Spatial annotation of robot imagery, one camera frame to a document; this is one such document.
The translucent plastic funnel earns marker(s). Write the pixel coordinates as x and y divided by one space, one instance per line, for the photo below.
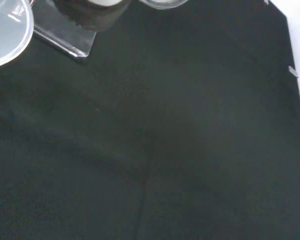
7 30

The black bench cloth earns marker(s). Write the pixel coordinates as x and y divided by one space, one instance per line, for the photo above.
150 137

